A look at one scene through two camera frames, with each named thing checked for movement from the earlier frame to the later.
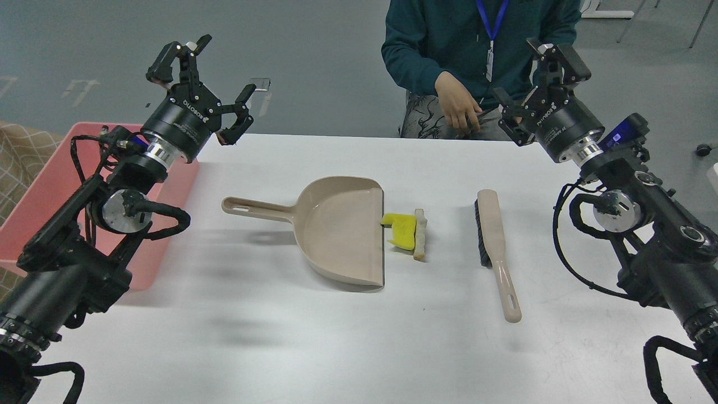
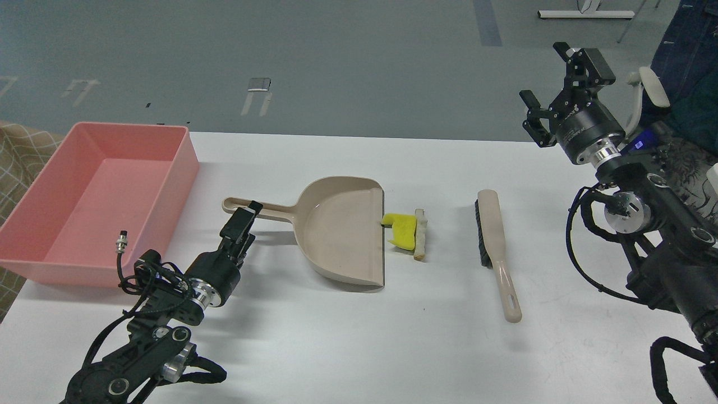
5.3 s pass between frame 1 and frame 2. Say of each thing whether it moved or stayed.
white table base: stayed
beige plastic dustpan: stayed
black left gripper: moved
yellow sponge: stayed
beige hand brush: stayed
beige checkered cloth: stayed
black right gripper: moved
